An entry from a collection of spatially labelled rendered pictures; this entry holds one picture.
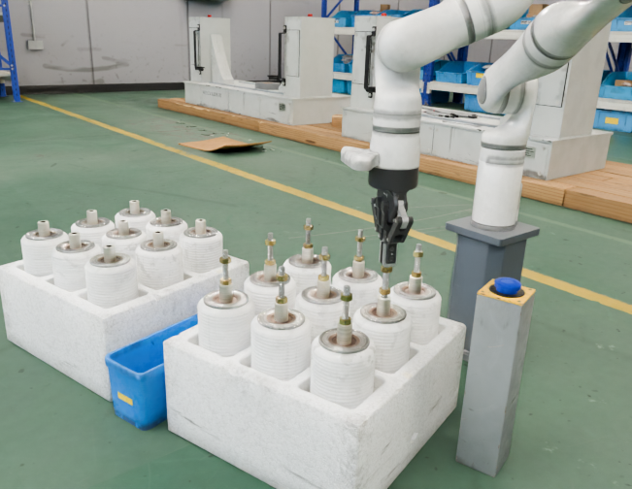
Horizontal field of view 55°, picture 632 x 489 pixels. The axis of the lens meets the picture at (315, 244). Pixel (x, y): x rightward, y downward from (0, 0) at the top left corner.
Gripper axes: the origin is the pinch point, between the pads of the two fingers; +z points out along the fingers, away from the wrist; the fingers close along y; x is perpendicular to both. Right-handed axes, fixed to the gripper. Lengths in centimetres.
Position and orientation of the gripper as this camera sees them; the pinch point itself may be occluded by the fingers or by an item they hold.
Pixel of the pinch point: (387, 252)
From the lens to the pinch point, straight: 95.9
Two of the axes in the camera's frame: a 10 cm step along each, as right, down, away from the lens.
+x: -9.7, 0.5, -2.2
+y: -2.3, -3.2, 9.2
